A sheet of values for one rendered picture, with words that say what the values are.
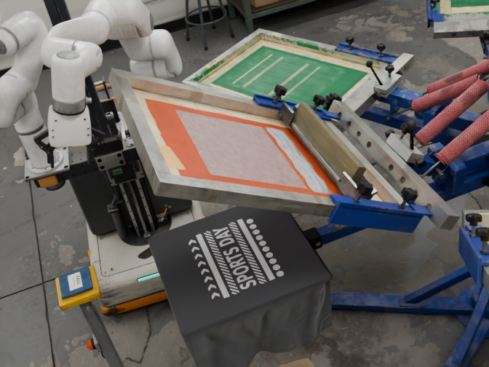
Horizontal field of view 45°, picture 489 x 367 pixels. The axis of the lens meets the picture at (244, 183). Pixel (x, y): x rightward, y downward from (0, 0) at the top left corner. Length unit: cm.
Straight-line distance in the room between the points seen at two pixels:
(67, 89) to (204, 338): 84
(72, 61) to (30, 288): 224
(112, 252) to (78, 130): 162
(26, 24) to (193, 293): 94
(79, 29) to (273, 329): 105
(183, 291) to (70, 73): 79
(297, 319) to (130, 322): 134
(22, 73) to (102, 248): 136
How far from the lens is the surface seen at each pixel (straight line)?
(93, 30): 161
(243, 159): 161
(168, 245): 202
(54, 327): 324
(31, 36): 190
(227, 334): 184
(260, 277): 185
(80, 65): 141
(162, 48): 193
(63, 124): 148
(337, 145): 172
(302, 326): 198
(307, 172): 170
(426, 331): 290
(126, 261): 298
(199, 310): 181
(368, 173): 185
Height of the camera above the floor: 234
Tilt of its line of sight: 40 degrees down
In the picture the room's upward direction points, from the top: 10 degrees counter-clockwise
